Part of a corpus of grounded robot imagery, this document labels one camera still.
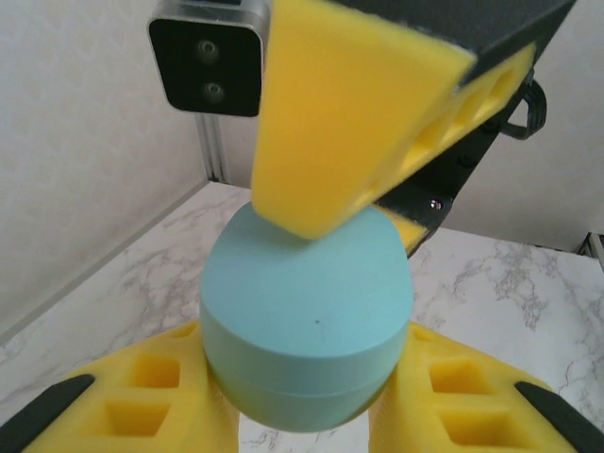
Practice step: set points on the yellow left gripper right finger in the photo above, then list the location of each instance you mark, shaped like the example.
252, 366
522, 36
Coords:
472, 406

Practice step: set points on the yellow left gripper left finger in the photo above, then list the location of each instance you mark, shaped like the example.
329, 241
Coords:
118, 401

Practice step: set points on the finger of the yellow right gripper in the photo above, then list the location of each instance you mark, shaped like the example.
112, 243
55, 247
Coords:
411, 231
340, 118

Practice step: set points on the blue earbud charging case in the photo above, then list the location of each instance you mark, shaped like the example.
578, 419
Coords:
302, 321

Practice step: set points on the aluminium corner post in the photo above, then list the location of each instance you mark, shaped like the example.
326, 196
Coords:
212, 151

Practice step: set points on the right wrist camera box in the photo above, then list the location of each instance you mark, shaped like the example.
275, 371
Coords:
207, 61

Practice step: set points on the aluminium table side rail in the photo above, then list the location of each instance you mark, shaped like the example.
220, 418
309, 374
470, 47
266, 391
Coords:
595, 250

